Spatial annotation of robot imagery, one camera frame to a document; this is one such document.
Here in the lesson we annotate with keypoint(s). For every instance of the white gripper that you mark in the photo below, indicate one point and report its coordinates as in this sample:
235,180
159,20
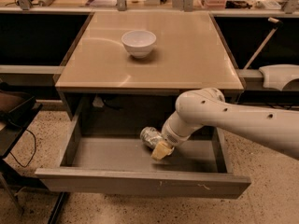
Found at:
169,136

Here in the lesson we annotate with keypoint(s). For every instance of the crushed 7up can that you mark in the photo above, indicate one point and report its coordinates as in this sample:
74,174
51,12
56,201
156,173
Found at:
151,137

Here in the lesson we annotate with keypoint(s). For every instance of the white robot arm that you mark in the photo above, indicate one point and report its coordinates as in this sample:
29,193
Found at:
274,128

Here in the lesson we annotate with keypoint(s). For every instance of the open grey top drawer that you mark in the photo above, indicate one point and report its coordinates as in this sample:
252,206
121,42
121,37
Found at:
104,154

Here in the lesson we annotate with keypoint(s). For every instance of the tan top cabinet desk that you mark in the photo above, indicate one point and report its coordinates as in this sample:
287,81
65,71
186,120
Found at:
189,54

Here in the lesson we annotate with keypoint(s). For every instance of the white ceramic bowl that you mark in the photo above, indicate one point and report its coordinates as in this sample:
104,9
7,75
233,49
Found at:
139,43

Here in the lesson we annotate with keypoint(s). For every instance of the white curved cover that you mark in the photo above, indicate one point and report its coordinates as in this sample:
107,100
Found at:
279,75

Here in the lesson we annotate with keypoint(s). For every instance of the black tray stand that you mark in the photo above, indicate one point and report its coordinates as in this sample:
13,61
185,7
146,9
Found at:
17,111

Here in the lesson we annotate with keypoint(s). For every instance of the white-handled stick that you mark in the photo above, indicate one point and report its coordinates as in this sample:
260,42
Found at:
276,24

